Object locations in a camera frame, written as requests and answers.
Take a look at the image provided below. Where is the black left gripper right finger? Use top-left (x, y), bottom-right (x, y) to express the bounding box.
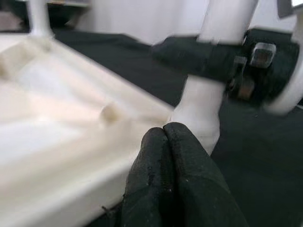
top-left (162, 122), bottom-right (248, 227)

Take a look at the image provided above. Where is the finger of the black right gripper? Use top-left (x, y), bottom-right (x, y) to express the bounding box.
top-left (151, 37), bottom-right (237, 82)

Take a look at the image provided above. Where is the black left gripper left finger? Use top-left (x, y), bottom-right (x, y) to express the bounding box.
top-left (101, 127), bottom-right (177, 227)

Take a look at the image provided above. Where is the white plastic table leg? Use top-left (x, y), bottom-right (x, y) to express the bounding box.
top-left (28, 0), bottom-right (54, 41)
top-left (169, 0), bottom-right (258, 154)

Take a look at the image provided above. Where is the white plastic table top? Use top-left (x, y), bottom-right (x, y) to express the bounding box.
top-left (0, 33), bottom-right (177, 227)

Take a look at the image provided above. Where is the black table cloth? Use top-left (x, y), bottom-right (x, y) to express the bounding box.
top-left (51, 27), bottom-right (303, 227)

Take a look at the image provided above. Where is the black wok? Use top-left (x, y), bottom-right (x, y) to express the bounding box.
top-left (46, 0), bottom-right (94, 28)

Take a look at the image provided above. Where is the beige cloth covered bench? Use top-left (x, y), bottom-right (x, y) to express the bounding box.
top-left (0, 10), bottom-right (33, 34)

